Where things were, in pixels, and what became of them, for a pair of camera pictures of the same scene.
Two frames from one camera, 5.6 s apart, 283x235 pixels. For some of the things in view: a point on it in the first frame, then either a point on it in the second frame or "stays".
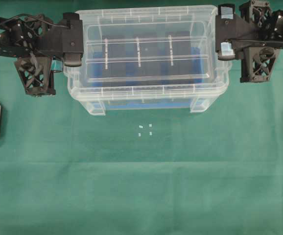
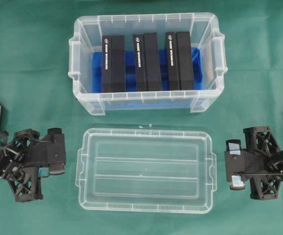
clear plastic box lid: (149, 50) → (147, 170)
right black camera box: (177, 57) stays
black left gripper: (34, 40) → (20, 161)
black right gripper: (256, 34) → (261, 162)
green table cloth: (57, 169) stays
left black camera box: (114, 60) stays
